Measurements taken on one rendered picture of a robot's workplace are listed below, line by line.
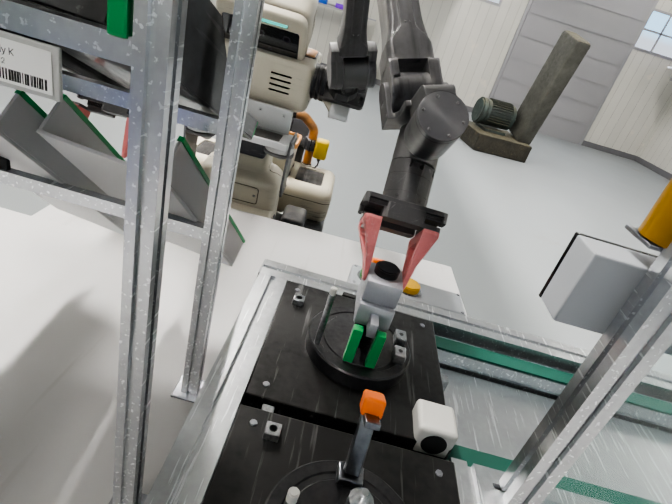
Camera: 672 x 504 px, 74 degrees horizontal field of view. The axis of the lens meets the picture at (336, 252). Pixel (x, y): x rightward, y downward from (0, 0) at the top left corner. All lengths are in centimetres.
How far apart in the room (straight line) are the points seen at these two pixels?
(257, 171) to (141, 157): 99
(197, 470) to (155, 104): 33
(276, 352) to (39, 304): 39
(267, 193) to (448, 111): 82
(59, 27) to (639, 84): 1258
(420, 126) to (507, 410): 44
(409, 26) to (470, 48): 1066
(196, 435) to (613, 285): 40
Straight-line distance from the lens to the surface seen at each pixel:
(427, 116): 51
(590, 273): 42
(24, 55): 32
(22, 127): 52
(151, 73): 29
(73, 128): 53
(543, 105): 761
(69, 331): 76
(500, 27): 1142
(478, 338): 78
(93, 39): 30
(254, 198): 128
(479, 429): 69
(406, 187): 55
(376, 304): 54
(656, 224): 43
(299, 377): 55
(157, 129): 29
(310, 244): 106
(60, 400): 67
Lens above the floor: 136
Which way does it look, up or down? 28 degrees down
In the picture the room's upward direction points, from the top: 17 degrees clockwise
